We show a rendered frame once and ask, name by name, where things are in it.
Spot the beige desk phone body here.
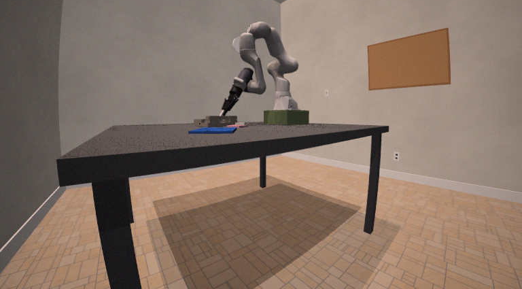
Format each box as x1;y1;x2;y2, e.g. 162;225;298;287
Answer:
194;119;237;127

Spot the blue flat rectangular pad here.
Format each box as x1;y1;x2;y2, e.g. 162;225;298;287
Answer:
188;127;237;134

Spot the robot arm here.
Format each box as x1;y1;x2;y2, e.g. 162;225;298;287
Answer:
232;22;301;110

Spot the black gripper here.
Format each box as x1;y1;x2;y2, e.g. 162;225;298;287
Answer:
220;86;243;116

